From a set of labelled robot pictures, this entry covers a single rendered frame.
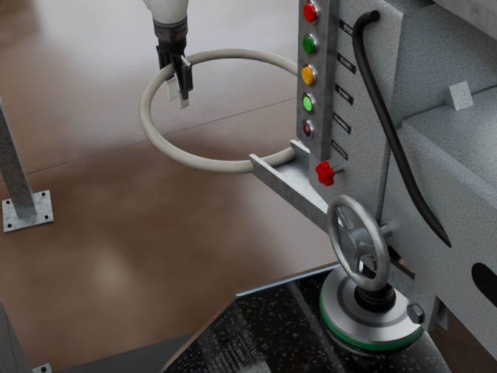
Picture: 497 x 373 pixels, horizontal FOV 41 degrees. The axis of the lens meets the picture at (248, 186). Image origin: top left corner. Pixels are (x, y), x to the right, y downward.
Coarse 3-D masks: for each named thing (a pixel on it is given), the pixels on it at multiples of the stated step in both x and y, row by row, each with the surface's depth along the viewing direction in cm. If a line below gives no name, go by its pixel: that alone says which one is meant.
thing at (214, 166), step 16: (224, 48) 186; (240, 48) 186; (288, 64) 182; (160, 80) 177; (144, 96) 171; (144, 112) 167; (144, 128) 163; (160, 144) 159; (176, 160) 157; (192, 160) 155; (208, 160) 155; (272, 160) 156; (288, 160) 157
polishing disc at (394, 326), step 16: (336, 272) 137; (336, 288) 134; (352, 288) 134; (336, 304) 131; (352, 304) 131; (400, 304) 131; (336, 320) 128; (352, 320) 128; (368, 320) 128; (384, 320) 128; (400, 320) 128; (352, 336) 126; (368, 336) 125; (384, 336) 125; (400, 336) 125
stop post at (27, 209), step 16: (0, 112) 242; (0, 128) 246; (0, 144) 250; (0, 160) 254; (16, 160) 257; (16, 176) 262; (16, 192) 266; (32, 192) 276; (48, 192) 286; (16, 208) 271; (32, 208) 274; (48, 208) 279; (16, 224) 272; (32, 224) 272
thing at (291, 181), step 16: (256, 160) 152; (304, 160) 154; (256, 176) 155; (272, 176) 145; (288, 176) 151; (304, 176) 150; (288, 192) 140; (304, 192) 134; (304, 208) 135; (320, 208) 128; (320, 224) 130; (368, 256) 113; (400, 272) 107; (400, 288) 109; (416, 320) 100; (448, 320) 99
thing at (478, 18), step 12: (444, 0) 69; (456, 0) 67; (468, 0) 66; (480, 0) 64; (492, 0) 63; (456, 12) 68; (468, 12) 66; (480, 12) 65; (492, 12) 63; (480, 24) 65; (492, 24) 64; (492, 36) 65
